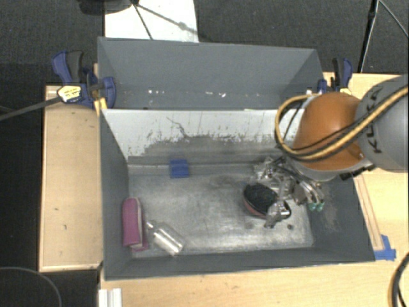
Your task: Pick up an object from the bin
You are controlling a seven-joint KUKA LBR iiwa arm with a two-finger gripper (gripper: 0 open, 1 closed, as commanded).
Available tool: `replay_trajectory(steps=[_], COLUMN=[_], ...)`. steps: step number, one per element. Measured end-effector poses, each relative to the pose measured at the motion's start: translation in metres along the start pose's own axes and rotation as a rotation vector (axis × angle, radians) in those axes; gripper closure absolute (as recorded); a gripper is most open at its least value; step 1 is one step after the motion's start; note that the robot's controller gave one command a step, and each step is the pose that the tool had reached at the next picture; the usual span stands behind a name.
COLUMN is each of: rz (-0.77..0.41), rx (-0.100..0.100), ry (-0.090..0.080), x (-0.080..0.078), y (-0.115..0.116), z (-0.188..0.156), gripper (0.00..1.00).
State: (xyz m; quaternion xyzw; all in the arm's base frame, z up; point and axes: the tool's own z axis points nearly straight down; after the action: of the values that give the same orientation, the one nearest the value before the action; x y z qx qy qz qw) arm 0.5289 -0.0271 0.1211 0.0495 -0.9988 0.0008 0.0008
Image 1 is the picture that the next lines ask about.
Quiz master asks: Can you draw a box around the blue sponge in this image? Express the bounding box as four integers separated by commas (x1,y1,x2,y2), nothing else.
169,159,192,179

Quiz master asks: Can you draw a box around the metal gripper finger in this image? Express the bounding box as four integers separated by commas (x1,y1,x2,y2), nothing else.
253,157,286,185
263,199,290,230

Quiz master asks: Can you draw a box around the grey metal bin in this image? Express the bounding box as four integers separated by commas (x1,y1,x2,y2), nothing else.
95,36,376,281

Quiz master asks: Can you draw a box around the purple sponge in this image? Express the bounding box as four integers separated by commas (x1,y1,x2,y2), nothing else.
121,196,149,253

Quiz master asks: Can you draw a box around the pale wood board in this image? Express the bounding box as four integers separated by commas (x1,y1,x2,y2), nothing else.
38,84,105,273

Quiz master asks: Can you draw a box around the black and red oval brush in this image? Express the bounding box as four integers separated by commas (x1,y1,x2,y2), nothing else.
243,183,293,221

